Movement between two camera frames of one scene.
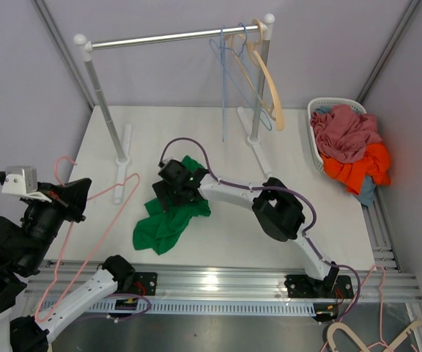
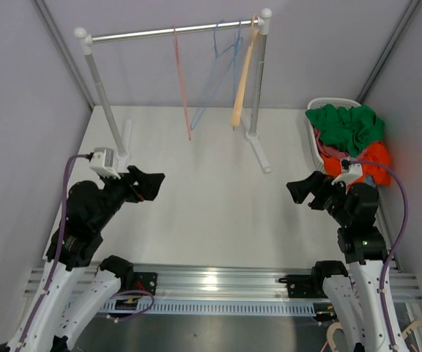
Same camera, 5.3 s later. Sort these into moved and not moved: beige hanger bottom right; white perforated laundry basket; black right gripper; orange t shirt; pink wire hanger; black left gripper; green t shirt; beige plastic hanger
Moved: beige plastic hanger; green t shirt; pink wire hanger; black left gripper; black right gripper
Not moved: orange t shirt; white perforated laundry basket; beige hanger bottom right
